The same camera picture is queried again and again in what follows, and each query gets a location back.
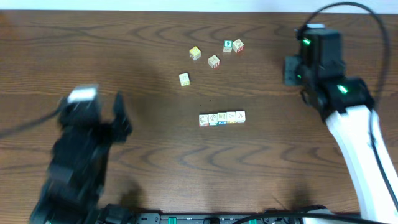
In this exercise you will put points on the blue edged front block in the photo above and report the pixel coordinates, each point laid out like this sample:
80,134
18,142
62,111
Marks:
240,116

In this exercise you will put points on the pale yellow block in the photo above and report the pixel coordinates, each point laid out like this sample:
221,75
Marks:
231,117
184,79

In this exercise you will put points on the green framed block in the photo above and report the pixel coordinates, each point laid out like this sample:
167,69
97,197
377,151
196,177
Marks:
227,46

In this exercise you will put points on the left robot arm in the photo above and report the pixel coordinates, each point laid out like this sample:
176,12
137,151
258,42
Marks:
77,172

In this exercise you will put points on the teal edged block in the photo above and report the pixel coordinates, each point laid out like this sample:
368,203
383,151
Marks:
213,119

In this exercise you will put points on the red soccer letter block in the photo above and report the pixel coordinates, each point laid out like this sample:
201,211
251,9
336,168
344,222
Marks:
238,45

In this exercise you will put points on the red sided center block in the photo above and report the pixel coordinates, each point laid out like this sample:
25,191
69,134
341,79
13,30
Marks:
214,61

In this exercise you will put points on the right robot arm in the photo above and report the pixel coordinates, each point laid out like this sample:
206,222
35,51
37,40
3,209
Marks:
347,108

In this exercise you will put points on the blue edged block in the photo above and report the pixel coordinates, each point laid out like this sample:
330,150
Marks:
240,116
222,118

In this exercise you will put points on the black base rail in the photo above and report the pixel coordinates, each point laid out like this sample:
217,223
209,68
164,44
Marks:
319,214

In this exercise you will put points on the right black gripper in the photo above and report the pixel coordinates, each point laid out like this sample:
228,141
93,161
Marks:
291,64

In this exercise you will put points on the yellow top block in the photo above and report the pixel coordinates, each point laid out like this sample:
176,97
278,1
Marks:
195,53

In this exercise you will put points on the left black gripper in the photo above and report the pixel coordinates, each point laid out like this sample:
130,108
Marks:
101,125

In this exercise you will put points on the red edged block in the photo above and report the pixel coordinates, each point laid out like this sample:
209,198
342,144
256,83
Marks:
203,120

